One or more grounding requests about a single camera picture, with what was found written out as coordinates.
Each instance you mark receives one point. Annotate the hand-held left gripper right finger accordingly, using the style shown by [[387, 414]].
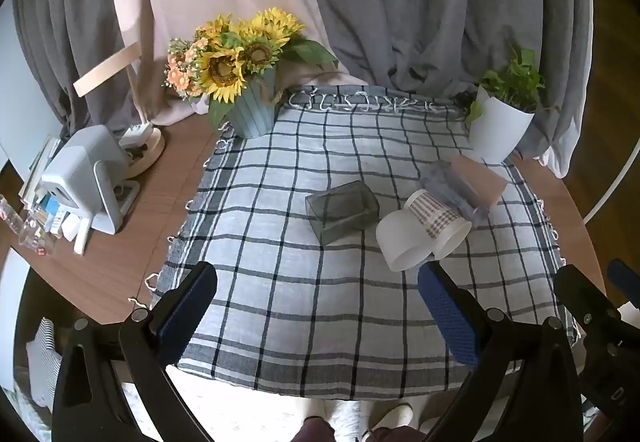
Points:
[[450, 317]]

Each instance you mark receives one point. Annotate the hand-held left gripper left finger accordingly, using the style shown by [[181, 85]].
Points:
[[186, 319]]

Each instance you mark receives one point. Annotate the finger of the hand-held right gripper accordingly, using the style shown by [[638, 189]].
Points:
[[582, 294], [624, 274]]

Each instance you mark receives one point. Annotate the white cup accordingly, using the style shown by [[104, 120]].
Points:
[[402, 239]]

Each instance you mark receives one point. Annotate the checked pattern paper cup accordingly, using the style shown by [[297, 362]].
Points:
[[440, 219]]

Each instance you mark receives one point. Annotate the clear plastic cup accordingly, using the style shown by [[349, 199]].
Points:
[[447, 182]]

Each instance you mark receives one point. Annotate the pink cup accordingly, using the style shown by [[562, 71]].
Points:
[[480, 182]]

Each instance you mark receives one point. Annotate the checked blue white cloth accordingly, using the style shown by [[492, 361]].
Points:
[[300, 302]]

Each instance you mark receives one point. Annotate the white slipper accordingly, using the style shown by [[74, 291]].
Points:
[[392, 417]]

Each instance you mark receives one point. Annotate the striped cloth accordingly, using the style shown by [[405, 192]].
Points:
[[44, 362]]

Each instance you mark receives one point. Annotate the transparent grey box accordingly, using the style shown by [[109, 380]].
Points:
[[342, 209]]

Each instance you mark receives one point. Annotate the white round lamp base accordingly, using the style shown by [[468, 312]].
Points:
[[150, 146]]

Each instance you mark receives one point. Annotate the white boxy device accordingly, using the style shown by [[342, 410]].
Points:
[[85, 171]]

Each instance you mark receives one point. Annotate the clear plastic containers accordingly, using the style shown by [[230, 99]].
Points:
[[27, 232]]

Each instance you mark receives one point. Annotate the green plant in white pot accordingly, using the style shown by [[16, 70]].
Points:
[[497, 121]]

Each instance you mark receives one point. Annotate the sunflower bouquet in blue pot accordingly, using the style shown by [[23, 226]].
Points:
[[235, 66]]

